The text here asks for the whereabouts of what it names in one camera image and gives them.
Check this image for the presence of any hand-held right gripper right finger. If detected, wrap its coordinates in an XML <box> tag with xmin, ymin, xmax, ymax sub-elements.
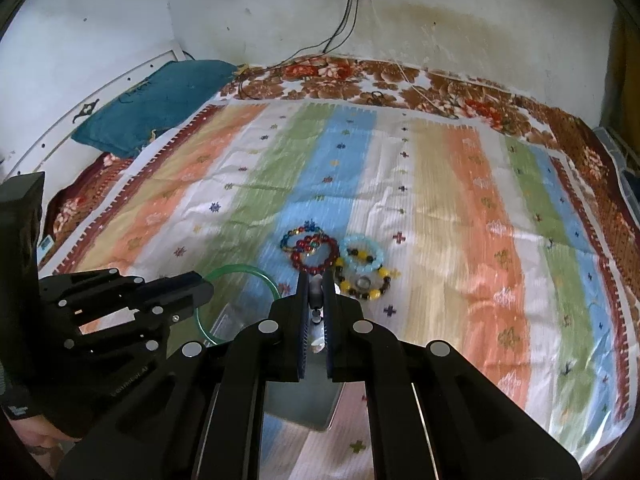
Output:
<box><xmin>322</xmin><ymin>272</ymin><xmax>584</xmax><ymax>480</ymax></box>

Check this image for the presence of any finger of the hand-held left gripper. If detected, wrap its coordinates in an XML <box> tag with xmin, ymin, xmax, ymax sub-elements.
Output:
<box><xmin>39</xmin><ymin>268</ymin><xmax>214</xmax><ymax>333</ymax></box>
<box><xmin>62</xmin><ymin>306</ymin><xmax>173</xmax><ymax>368</ymax></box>

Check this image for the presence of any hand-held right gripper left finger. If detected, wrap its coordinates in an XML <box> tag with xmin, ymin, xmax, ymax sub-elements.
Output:
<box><xmin>57</xmin><ymin>272</ymin><xmax>309</xmax><ymax>480</ymax></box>

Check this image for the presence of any grey bead bracelet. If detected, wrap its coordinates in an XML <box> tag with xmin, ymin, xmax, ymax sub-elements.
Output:
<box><xmin>307</xmin><ymin>280</ymin><xmax>327</xmax><ymax>357</ymax></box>

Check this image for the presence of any green glass bangle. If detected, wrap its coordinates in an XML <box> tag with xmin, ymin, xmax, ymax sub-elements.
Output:
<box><xmin>196</xmin><ymin>265</ymin><xmax>279</xmax><ymax>347</ymax></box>

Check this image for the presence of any clear plastic box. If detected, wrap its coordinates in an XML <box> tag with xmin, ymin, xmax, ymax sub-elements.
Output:
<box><xmin>209</xmin><ymin>304</ymin><xmax>347</xmax><ymax>432</ymax></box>

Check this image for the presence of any person's left hand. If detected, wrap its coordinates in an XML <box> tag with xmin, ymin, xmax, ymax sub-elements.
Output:
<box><xmin>9</xmin><ymin>414</ymin><xmax>68</xmax><ymax>457</ymax></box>

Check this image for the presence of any white bed headboard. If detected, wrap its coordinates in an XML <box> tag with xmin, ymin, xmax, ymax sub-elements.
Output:
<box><xmin>0</xmin><ymin>46</ymin><xmax>187</xmax><ymax>187</ymax></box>

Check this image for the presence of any striped colourful mat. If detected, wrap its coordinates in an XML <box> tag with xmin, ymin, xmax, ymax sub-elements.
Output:
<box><xmin>47</xmin><ymin>96</ymin><xmax>632</xmax><ymax>480</ymax></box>

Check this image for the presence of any teal pillow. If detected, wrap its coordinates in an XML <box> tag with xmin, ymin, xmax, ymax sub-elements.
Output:
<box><xmin>71</xmin><ymin>59</ymin><xmax>239</xmax><ymax>160</ymax></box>

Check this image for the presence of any brown floral blanket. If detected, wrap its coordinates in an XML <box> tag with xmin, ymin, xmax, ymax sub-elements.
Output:
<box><xmin>39</xmin><ymin>56</ymin><xmax>640</xmax><ymax>271</ymax></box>

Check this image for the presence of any yellow cloth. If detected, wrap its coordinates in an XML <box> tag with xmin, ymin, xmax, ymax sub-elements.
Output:
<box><xmin>602</xmin><ymin>7</ymin><xmax>640</xmax><ymax>131</ymax></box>

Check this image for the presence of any red bead bracelet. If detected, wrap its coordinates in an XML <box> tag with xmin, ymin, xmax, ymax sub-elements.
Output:
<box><xmin>290</xmin><ymin>234</ymin><xmax>341</xmax><ymax>276</ymax></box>

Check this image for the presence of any yellow and black bead bracelet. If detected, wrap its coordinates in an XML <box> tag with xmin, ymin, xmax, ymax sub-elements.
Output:
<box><xmin>332</xmin><ymin>258</ymin><xmax>394</xmax><ymax>302</ymax></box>

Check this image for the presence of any light blue bead bracelet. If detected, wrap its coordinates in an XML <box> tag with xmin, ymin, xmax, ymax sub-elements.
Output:
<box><xmin>340</xmin><ymin>233</ymin><xmax>387</xmax><ymax>274</ymax></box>

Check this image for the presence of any multicolour bead bracelet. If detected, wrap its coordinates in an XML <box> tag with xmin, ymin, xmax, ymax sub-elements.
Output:
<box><xmin>279</xmin><ymin>224</ymin><xmax>327</xmax><ymax>257</ymax></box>

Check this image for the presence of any white cable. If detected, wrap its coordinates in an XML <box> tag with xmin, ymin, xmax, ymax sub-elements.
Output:
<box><xmin>370</xmin><ymin>0</ymin><xmax>463</xmax><ymax>116</ymax></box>

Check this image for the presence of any black cable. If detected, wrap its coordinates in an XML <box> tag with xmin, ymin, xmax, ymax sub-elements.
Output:
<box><xmin>320</xmin><ymin>0</ymin><xmax>362</xmax><ymax>56</ymax></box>
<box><xmin>235</xmin><ymin>0</ymin><xmax>352</xmax><ymax>101</ymax></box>

